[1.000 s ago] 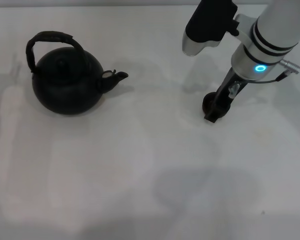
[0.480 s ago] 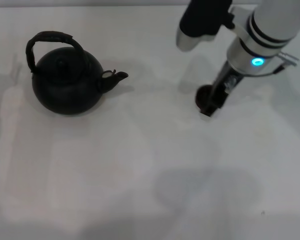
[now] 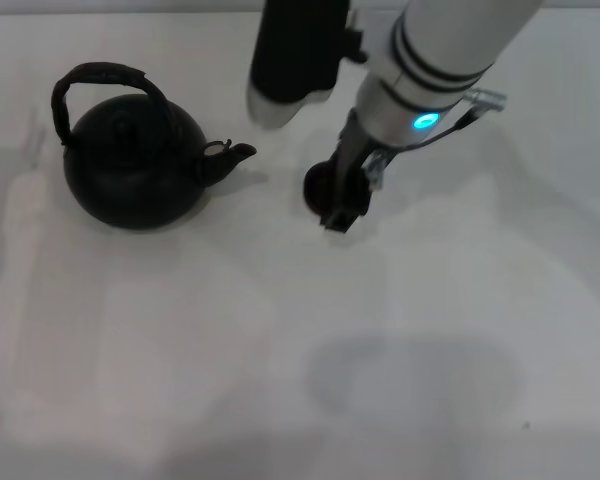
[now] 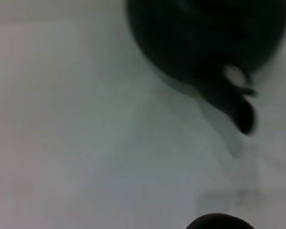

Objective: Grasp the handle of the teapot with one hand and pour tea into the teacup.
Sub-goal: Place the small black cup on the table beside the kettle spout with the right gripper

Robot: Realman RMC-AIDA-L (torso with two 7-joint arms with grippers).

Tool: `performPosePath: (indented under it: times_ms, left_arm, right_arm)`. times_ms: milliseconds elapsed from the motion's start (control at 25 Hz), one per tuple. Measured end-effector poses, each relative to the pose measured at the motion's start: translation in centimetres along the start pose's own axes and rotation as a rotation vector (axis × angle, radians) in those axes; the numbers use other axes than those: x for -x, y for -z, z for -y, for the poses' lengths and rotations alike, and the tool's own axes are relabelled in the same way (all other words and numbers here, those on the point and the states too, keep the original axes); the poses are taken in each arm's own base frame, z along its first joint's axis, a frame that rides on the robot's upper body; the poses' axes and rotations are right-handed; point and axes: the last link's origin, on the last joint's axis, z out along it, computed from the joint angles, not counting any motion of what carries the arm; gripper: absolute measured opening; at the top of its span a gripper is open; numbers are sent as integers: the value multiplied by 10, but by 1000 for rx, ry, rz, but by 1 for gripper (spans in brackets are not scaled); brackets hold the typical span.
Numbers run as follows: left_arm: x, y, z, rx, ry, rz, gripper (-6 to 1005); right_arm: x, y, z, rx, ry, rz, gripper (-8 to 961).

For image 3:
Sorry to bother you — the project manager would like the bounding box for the black cast iron teapot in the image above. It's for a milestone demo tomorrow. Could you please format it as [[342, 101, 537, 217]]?
[[51, 61, 259, 231]]

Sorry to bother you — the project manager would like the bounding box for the small black teacup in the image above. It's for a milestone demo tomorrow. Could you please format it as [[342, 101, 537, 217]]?
[[303, 161, 372, 212]]

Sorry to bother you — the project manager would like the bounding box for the silver metal clamp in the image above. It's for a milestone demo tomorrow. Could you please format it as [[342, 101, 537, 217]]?
[[363, 148, 397, 194]]

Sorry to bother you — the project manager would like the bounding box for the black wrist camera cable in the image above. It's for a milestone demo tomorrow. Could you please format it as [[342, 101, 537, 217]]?
[[387, 110, 481, 154]]

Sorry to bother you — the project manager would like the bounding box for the silver metal camera bracket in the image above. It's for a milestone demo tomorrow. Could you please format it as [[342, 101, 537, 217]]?
[[460, 87, 509, 115]]

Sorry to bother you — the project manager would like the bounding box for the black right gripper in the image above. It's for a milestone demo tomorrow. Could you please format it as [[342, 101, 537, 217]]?
[[319, 109, 377, 236]]

